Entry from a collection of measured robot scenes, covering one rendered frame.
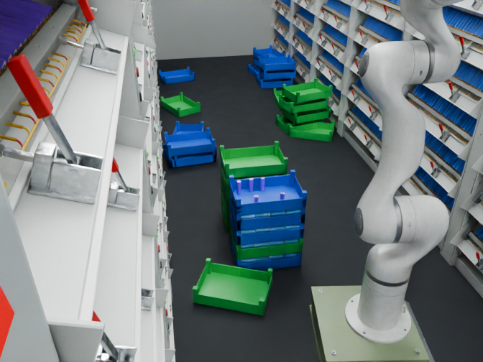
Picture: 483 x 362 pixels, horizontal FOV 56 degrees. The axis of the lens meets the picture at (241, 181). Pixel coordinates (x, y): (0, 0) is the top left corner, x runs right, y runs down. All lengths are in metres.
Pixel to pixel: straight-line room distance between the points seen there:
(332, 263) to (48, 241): 1.99
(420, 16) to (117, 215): 0.77
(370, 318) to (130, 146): 0.89
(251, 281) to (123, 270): 1.57
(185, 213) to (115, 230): 1.92
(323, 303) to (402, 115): 0.65
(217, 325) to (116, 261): 1.39
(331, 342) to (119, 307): 0.97
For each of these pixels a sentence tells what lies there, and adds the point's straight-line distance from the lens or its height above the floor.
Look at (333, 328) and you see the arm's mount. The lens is 1.43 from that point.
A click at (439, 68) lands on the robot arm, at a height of 1.11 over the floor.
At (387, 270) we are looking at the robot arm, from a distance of 1.28.
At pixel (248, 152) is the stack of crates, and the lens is 2.34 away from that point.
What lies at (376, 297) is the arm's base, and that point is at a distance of 1.35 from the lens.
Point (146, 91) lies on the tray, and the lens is 1.50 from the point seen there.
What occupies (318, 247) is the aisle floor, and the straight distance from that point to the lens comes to 2.29.
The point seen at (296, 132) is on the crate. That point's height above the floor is 0.04.
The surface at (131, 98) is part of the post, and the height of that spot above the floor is 1.16.
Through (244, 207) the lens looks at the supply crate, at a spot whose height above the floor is 0.36.
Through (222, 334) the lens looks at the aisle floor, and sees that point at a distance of 1.88.
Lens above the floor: 1.43
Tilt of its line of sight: 31 degrees down
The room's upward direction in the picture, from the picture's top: straight up
